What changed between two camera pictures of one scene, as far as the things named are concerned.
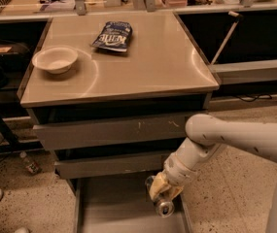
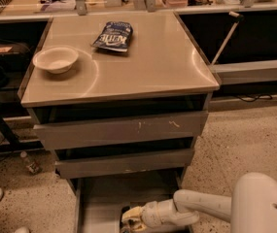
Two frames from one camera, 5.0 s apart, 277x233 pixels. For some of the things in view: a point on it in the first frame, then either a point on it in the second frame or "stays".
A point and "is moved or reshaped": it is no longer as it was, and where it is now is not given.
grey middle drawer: x=111 y=166 stays
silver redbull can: x=163 y=205 is moved or reshaped
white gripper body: x=178 y=173 to x=154 y=214
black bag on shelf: x=8 y=57 stays
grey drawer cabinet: x=111 y=95 stays
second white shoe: x=21 y=230 stays
